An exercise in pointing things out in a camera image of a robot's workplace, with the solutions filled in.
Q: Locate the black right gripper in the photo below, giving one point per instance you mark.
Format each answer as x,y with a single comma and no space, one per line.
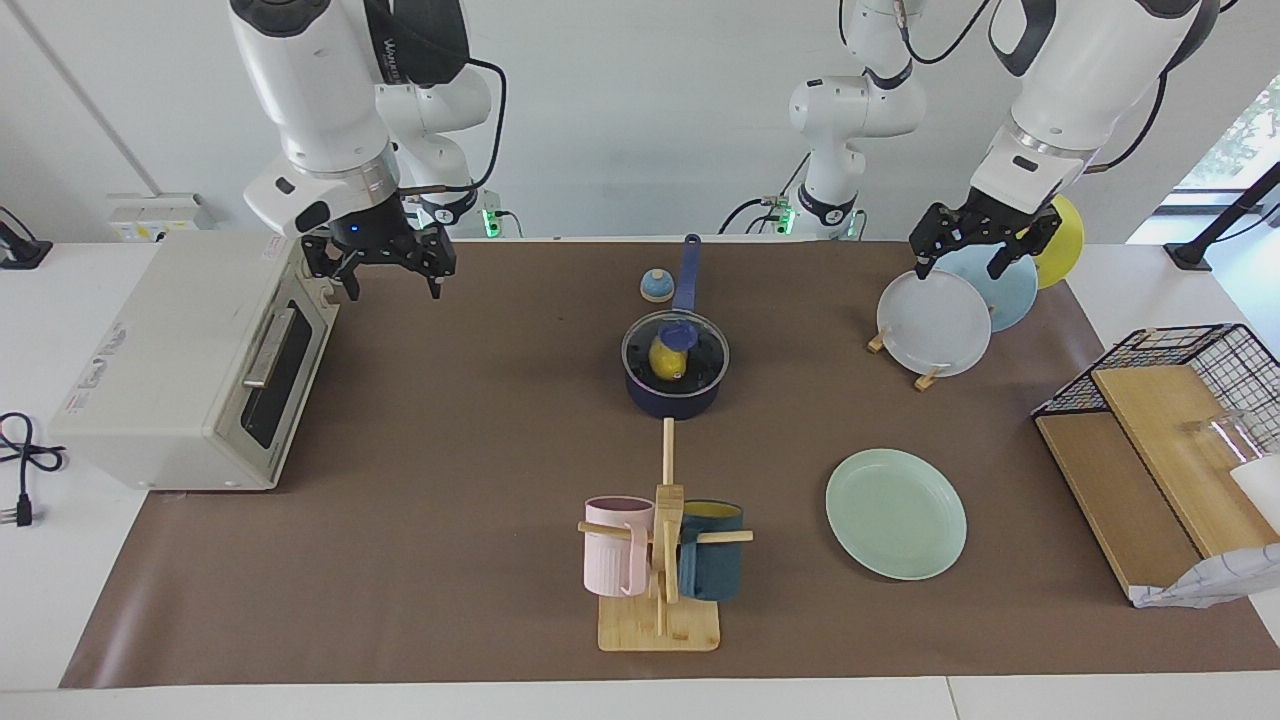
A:
385,240

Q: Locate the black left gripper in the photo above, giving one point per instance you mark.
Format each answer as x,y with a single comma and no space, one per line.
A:
985,220

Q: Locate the glass lid blue knob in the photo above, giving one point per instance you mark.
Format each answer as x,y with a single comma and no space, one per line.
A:
678,332

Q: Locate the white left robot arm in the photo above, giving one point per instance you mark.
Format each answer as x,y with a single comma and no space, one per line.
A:
1090,60

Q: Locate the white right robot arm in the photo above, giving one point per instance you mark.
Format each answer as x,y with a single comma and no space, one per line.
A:
310,90

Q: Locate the light blue plate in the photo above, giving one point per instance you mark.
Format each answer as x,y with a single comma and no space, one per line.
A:
1010,295

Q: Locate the grey plate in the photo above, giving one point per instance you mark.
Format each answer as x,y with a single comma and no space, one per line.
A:
930,325

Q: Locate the yellow plate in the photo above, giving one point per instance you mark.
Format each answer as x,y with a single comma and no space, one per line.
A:
1065,250

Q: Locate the wooden plate rack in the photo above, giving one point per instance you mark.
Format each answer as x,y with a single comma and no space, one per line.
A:
926,379

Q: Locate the mint green plate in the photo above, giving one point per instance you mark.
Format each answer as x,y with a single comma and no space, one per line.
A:
895,515

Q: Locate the black clamp stand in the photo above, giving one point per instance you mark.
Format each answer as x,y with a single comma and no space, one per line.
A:
1190,253

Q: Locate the beige toaster oven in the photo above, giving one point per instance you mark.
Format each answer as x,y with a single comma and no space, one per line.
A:
160,380

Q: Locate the blue wooden service bell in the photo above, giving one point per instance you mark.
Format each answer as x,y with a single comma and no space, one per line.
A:
657,288

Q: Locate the light wooden cutting board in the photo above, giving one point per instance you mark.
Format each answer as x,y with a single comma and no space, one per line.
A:
1170,440

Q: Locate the dark wooden board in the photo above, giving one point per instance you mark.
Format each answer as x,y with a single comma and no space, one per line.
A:
1120,500

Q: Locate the brown table mat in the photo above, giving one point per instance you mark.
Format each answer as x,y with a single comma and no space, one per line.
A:
480,560

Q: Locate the dark blue saucepan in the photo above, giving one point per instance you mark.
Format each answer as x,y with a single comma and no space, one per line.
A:
675,405

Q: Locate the clear glass cup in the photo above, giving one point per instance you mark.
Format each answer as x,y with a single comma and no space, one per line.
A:
1225,435

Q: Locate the pink ribbed mug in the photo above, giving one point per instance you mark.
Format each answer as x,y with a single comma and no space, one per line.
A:
612,555

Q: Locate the white plastic cup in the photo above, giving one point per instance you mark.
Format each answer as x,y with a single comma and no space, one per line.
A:
1262,490

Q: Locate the dark teal mug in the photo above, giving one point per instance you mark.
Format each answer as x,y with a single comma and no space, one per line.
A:
715,570

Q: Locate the white checked cloth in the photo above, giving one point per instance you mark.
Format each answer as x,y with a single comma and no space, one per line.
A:
1220,580

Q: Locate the wooden mug tree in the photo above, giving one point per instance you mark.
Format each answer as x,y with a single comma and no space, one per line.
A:
660,625

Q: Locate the black desk mount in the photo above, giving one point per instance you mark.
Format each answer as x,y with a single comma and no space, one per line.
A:
22,255

